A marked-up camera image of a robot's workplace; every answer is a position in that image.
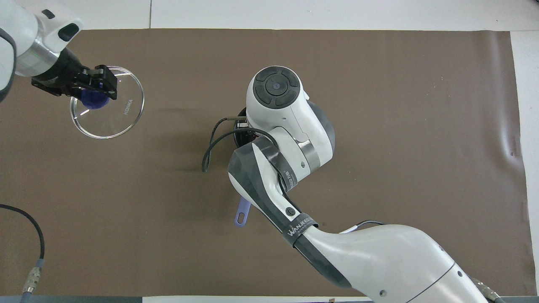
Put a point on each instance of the brown table mat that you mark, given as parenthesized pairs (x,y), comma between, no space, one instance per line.
(147,202)

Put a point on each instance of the glass lid with blue knob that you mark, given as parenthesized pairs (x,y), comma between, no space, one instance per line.
(120,118)

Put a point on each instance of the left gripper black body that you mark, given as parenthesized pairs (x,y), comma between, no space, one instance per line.
(63,75)

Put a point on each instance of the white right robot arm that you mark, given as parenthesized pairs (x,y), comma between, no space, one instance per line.
(379,261)

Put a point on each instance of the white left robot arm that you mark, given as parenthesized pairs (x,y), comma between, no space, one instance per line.
(25,29)

